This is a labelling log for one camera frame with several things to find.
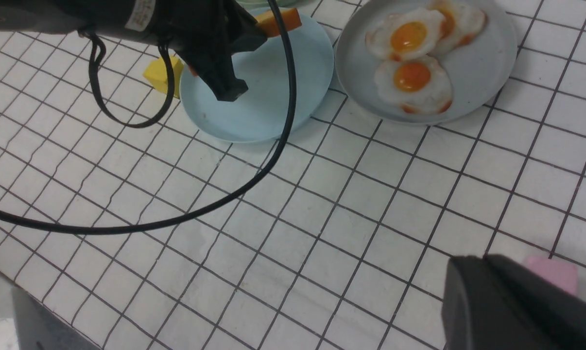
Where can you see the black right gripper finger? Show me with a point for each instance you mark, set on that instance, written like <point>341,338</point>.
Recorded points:
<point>495,303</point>

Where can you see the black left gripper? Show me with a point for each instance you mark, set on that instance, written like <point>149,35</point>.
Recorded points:
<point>206,34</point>

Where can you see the fried egg moved to sandwich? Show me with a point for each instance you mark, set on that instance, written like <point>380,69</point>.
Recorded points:
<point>403,37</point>

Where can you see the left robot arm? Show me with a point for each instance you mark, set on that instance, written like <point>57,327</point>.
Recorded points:
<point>123,19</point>

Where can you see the yellow cube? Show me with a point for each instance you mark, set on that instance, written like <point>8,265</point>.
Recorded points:
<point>156,74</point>

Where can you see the light blue plate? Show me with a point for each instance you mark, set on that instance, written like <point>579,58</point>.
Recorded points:
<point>260,113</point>

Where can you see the pink cube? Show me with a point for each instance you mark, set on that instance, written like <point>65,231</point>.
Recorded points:
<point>561,274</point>

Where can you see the front fried egg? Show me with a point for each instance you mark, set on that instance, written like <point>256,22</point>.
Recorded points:
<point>420,86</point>

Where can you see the fried egg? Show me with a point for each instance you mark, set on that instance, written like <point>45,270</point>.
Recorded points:
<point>462,25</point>
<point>420,86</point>

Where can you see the grey plate with eggs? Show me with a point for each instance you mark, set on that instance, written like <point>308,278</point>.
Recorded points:
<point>477,71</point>

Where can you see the back fried egg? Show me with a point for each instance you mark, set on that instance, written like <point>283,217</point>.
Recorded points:
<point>462,25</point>

